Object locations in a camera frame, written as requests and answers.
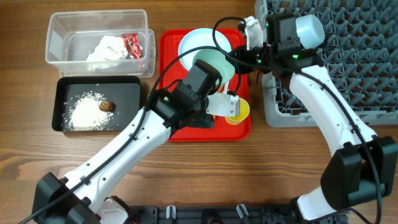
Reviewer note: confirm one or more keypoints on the large light blue plate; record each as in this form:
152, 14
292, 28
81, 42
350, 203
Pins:
198, 38

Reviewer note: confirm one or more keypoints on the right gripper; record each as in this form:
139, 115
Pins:
239, 63

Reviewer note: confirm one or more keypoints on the green bowl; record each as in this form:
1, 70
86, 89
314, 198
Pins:
217, 60

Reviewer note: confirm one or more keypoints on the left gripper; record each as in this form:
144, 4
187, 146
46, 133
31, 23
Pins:
203, 118

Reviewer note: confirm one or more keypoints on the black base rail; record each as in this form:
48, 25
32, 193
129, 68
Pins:
266, 214

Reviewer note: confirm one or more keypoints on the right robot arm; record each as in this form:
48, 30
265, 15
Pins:
362, 166

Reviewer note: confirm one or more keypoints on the red snack wrapper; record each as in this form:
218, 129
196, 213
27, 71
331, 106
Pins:
132, 46

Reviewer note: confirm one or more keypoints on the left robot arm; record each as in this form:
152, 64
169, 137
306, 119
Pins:
80, 194

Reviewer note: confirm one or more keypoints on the small light blue bowl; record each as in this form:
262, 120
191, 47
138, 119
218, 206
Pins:
310, 31

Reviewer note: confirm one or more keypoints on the white rice pile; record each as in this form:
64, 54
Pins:
83, 113

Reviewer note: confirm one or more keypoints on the brown walnut shell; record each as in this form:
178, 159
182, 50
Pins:
106, 106

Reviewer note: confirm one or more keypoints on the orange carrot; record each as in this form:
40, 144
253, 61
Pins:
220, 89

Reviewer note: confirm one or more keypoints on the yellow plastic cup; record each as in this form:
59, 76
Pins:
244, 111

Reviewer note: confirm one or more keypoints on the black plastic tray bin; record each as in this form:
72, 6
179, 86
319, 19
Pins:
123, 91

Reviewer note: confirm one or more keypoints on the grey dishwasher rack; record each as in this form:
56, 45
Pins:
359, 50

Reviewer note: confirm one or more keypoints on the white tissue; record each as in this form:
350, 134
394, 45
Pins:
110, 48

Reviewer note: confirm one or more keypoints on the clear plastic bin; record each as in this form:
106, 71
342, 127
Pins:
72, 36

